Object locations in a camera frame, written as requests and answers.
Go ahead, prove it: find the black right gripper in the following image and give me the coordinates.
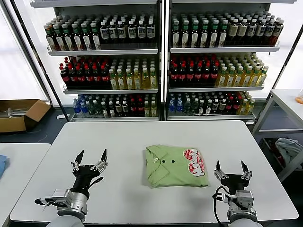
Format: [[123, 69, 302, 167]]
[[214, 160, 253, 192]]

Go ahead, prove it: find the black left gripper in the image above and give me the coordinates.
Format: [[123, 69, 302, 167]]
[[71, 148, 109, 192]]

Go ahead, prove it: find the green polo shirt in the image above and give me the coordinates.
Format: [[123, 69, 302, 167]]
[[143, 144, 210, 189]]

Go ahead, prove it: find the black storage crate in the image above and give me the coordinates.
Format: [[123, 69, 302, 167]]
[[259, 137, 303, 171]]

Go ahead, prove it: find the grey cloth pile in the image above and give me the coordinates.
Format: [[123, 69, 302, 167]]
[[274, 137, 303, 166]]

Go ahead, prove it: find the blue folded cloth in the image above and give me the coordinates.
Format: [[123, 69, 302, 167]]
[[0, 155, 10, 178]]

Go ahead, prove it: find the brown cardboard box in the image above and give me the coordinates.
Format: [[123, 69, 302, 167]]
[[0, 98, 52, 133]]

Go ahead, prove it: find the grey-framed side table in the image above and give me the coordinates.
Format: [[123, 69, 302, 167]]
[[252, 88, 303, 183]]

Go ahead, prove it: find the metal parts bundle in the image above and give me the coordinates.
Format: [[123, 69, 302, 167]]
[[0, 108, 27, 118]]

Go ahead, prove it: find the grey metal shelf unit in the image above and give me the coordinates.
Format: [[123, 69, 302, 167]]
[[29, 0, 164, 122], [165, 0, 298, 122]]

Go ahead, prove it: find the green-label dark tea bottle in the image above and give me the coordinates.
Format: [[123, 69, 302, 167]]
[[172, 20, 181, 48], [200, 20, 210, 48], [71, 23, 82, 51], [81, 22, 92, 51], [181, 20, 191, 48], [210, 20, 220, 48], [219, 20, 229, 47], [62, 23, 72, 51], [91, 22, 101, 50], [190, 20, 201, 48], [53, 23, 63, 51]]

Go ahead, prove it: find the orange-label dark tea bottle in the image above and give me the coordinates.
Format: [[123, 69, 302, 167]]
[[45, 23, 55, 52]]

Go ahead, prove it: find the navy-label dark drink bottle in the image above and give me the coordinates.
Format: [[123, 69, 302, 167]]
[[248, 18, 258, 45], [146, 20, 156, 44], [265, 18, 275, 45], [127, 20, 137, 44], [108, 21, 118, 44], [257, 18, 267, 45], [117, 20, 126, 44], [137, 20, 147, 44], [99, 21, 109, 44]]

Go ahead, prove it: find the beige-label dark drink bottle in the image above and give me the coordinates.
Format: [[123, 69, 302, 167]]
[[238, 18, 248, 45], [229, 18, 239, 45]]

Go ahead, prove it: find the navy-label red drink bottle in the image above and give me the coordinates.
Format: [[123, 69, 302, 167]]
[[273, 18, 284, 45]]

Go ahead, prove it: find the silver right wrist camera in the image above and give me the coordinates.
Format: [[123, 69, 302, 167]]
[[235, 189, 254, 210]]

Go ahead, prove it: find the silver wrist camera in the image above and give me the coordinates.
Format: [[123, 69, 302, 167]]
[[235, 189, 254, 210], [52, 188, 74, 206]]

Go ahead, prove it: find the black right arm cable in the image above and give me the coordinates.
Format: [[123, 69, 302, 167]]
[[212, 186, 234, 224]]

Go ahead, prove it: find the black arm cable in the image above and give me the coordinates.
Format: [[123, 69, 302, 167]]
[[34, 197, 57, 211], [212, 186, 234, 224]]

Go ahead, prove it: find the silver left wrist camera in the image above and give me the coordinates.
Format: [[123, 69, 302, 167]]
[[52, 188, 74, 206]]

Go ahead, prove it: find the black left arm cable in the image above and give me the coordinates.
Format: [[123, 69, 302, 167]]
[[34, 197, 57, 211]]

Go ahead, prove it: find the black window frame post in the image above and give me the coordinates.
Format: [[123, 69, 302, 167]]
[[9, 0, 71, 122], [257, 30, 303, 125]]

